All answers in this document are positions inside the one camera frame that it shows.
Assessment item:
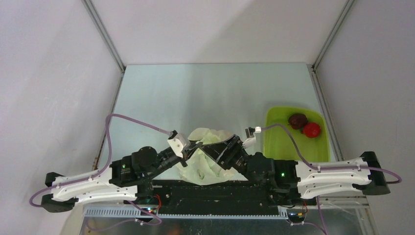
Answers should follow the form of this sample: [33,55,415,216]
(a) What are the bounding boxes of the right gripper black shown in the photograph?
[200,134,261,187]

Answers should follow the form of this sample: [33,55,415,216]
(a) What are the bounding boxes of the pale green plastic bag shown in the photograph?
[176,128,237,186]

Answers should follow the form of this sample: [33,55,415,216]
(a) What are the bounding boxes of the red fake fruit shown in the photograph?
[302,122,321,139]

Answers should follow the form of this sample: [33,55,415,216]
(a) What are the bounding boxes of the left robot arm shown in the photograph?
[40,141,202,213]

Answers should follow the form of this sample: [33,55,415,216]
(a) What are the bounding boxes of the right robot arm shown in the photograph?
[200,135,391,205]

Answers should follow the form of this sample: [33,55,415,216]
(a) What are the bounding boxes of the dark brown fake fruit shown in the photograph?
[288,113,308,130]

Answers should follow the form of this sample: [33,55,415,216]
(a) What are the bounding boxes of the green plastic tray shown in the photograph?
[263,106,331,162]

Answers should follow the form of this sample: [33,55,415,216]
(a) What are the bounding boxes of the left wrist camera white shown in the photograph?
[167,130,190,158]

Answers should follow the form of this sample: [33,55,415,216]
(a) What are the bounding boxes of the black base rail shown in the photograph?
[133,180,317,217]

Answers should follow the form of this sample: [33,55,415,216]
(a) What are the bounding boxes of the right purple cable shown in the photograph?
[259,123,403,185]

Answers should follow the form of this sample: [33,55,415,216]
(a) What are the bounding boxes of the purple cable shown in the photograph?
[29,114,172,208]
[259,123,403,185]

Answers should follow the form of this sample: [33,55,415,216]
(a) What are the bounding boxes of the right aluminium frame post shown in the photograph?
[312,0,356,70]

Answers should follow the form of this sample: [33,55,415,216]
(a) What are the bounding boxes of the aluminium frame post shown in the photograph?
[312,0,356,70]
[81,0,126,73]

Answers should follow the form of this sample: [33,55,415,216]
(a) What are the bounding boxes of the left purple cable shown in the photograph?
[29,114,172,208]

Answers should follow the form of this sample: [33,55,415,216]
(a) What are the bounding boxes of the left aluminium frame post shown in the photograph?
[81,0,126,73]

